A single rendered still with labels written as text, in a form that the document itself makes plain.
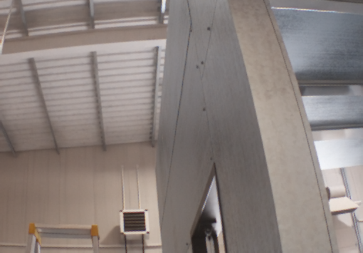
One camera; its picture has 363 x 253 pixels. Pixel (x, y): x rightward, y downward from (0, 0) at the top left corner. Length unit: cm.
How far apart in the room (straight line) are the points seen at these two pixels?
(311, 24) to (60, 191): 1085
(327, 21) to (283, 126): 158
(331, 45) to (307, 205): 182
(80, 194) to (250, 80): 1166
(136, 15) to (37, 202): 616
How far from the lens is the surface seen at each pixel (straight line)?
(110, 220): 1204
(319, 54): 251
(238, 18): 94
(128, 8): 896
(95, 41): 881
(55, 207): 1235
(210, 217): 147
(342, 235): 1313
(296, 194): 73
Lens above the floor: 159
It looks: 34 degrees up
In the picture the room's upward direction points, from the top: 6 degrees counter-clockwise
